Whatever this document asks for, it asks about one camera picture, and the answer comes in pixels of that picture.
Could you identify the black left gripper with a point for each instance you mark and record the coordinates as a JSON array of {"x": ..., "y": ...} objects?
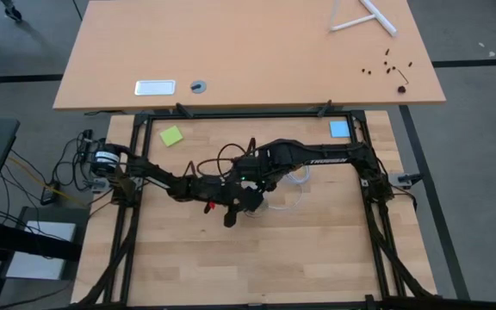
[{"x": 246, "y": 200}]

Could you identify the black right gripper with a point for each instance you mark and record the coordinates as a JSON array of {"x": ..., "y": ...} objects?
[{"x": 252, "y": 168}]

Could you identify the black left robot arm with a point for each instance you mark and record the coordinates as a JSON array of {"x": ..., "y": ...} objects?
[{"x": 157, "y": 178}]

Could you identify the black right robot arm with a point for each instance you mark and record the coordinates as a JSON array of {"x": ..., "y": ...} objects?
[{"x": 330, "y": 155}]

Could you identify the small red connector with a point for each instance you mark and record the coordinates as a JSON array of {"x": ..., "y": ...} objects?
[{"x": 208, "y": 206}]

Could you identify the green sticky note pad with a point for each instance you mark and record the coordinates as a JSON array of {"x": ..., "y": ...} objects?
[{"x": 171, "y": 136}]

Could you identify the grey round desk grommet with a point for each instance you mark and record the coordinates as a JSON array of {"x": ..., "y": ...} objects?
[{"x": 202, "y": 88}]

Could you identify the blue sticky note pad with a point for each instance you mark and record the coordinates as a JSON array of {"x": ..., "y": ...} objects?
[{"x": 339, "y": 129}]

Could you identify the orange-brown desk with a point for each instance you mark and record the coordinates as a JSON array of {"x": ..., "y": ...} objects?
[{"x": 248, "y": 51}]

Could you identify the silver rectangular desk plate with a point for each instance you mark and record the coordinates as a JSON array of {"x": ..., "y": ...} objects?
[{"x": 155, "y": 88}]

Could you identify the small black knob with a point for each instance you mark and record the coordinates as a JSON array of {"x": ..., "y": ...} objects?
[{"x": 401, "y": 89}]

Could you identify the black power adapter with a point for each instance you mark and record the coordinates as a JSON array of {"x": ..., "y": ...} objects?
[{"x": 86, "y": 137}]

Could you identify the thin white strip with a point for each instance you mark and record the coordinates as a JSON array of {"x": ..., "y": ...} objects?
[{"x": 333, "y": 19}]

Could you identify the thin dark hex key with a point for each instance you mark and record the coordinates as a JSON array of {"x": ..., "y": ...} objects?
[{"x": 403, "y": 76}]

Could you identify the short white bar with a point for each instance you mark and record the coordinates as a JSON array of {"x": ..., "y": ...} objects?
[{"x": 353, "y": 22}]

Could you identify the black power brick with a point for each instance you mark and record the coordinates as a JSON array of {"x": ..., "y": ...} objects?
[{"x": 50, "y": 196}]

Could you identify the long white bar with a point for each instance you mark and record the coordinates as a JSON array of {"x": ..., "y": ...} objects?
[{"x": 381, "y": 19}]

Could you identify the white box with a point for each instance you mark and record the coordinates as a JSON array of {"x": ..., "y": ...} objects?
[{"x": 37, "y": 267}]

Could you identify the black metal beam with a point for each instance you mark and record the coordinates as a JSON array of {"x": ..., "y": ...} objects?
[{"x": 15, "y": 241}]

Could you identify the black chair caster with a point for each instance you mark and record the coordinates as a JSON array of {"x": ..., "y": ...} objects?
[{"x": 12, "y": 13}]

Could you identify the black aluminium frame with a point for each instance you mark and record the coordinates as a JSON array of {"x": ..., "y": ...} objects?
[{"x": 248, "y": 115}]

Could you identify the black frame clamp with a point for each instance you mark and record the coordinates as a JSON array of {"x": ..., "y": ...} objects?
[
  {"x": 324, "y": 108},
  {"x": 183, "y": 110}
]

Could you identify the grey arm base bracket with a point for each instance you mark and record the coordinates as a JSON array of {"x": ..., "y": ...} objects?
[
  {"x": 401, "y": 178},
  {"x": 97, "y": 185}
]

